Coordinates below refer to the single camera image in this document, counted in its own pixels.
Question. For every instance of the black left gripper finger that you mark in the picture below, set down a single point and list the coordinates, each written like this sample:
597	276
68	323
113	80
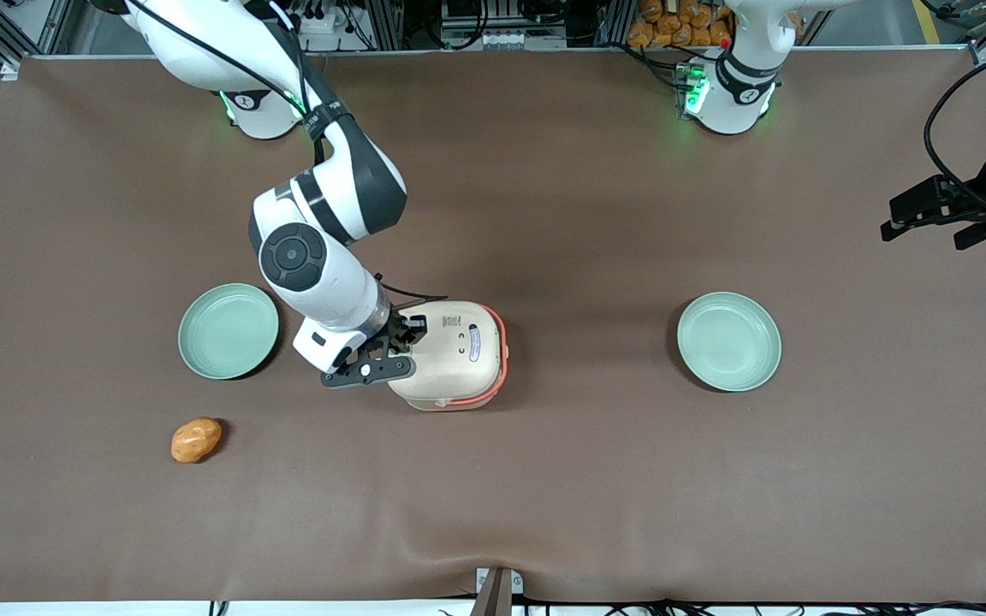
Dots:
929	201
977	235

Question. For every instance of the cream rice cooker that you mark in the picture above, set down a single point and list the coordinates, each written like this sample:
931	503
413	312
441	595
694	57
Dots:
459	359

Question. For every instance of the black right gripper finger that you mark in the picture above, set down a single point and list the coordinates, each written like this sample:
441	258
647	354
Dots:
373	370
386	344

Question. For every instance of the pile of orange bread rolls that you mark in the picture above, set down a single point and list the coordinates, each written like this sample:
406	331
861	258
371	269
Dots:
673	26

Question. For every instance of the white power strip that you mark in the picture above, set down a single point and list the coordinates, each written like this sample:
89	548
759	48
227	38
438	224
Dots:
322	30

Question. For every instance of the orange-brown bread roll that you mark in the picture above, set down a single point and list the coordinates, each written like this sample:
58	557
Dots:
195	440

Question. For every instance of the brown table cover cloth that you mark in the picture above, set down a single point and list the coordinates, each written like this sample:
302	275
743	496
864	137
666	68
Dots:
587	214

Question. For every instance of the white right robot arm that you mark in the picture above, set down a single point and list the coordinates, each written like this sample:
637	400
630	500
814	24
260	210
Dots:
322	265

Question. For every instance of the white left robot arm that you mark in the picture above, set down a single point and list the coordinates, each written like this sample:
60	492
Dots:
741	81

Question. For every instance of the pale green plate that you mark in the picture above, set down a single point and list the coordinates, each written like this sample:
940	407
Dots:
728	341
228	331

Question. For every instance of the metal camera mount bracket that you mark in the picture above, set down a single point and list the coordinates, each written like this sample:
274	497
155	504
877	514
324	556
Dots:
497	590

